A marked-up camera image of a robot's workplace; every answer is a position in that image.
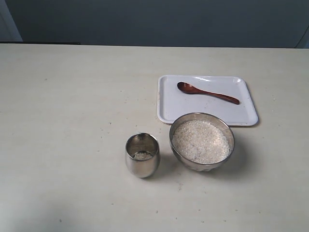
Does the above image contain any steel cup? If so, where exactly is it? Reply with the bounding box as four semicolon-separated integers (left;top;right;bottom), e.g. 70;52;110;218
125;132;161;178

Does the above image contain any brown wooden spoon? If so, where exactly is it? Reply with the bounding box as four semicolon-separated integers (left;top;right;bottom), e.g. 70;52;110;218
177;82;240;105

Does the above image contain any steel bowl of rice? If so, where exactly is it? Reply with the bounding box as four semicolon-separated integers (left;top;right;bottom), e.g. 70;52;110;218
169;113;235;172

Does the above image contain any white plastic tray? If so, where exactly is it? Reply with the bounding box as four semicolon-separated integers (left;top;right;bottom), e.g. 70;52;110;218
157;75;258;126

